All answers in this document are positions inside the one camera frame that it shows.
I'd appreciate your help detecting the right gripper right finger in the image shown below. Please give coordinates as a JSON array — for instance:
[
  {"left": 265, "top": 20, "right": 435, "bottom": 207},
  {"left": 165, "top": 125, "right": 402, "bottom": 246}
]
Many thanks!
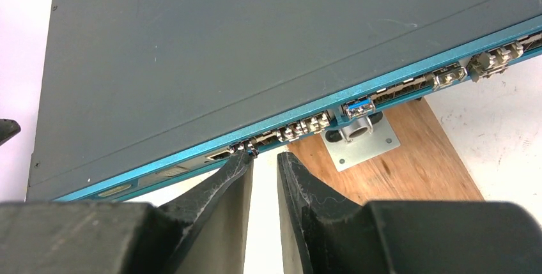
[{"left": 277, "top": 152, "right": 373, "bottom": 273}]

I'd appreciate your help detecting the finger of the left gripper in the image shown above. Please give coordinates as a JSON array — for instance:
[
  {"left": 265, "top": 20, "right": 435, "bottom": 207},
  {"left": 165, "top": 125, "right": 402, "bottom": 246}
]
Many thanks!
[{"left": 0, "top": 119, "right": 21, "bottom": 146}]

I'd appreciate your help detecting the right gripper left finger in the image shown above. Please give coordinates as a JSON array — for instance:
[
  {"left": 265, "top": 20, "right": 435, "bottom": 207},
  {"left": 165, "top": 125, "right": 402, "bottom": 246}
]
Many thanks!
[{"left": 160, "top": 151, "right": 253, "bottom": 273}]

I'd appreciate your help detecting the teal grey network switch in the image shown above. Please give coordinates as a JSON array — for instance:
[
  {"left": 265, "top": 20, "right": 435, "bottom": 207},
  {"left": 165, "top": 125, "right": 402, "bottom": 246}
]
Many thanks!
[{"left": 26, "top": 0, "right": 541, "bottom": 201}]

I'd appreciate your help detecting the wooden base board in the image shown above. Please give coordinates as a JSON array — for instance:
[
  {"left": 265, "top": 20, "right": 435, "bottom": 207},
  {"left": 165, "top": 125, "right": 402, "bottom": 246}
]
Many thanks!
[{"left": 288, "top": 99, "right": 484, "bottom": 204}]

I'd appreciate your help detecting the blue tab transceiver module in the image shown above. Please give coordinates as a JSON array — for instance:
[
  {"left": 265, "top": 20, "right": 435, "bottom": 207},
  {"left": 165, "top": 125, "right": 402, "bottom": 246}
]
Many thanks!
[{"left": 343, "top": 98, "right": 376, "bottom": 119}]

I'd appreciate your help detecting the metal switch mounting stand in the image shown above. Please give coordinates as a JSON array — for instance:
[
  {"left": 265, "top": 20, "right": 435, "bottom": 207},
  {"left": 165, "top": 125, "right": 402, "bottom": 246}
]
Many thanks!
[{"left": 321, "top": 112, "right": 401, "bottom": 172}]

